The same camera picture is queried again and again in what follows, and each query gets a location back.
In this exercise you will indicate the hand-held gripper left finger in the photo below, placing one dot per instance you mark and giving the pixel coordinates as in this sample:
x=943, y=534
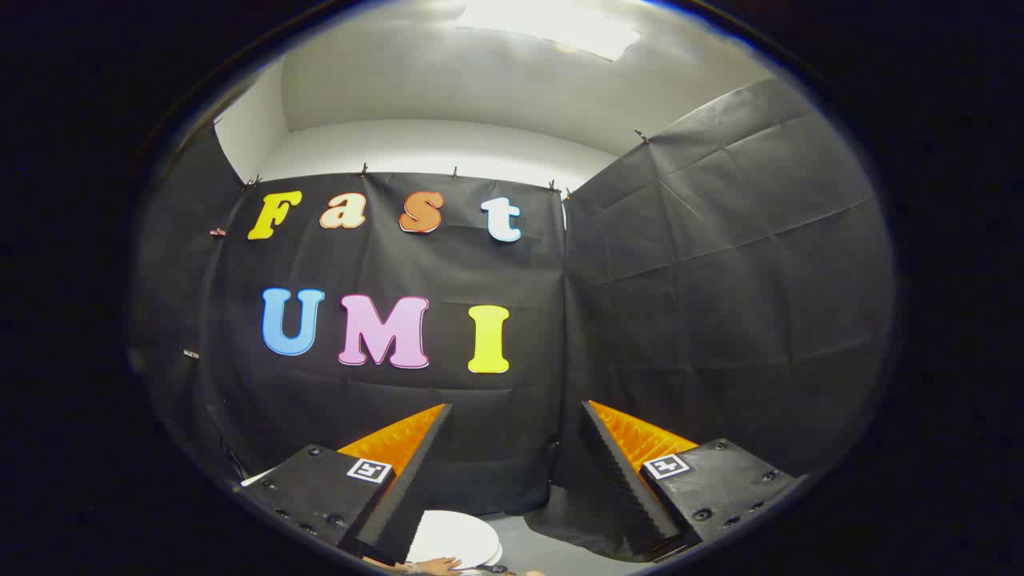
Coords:
x=406, y=498

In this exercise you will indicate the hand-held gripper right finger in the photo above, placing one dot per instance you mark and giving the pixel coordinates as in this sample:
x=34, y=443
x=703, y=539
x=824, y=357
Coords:
x=626, y=482

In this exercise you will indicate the black backdrop cloth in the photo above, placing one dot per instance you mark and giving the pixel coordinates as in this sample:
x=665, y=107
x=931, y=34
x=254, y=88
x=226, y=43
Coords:
x=448, y=264

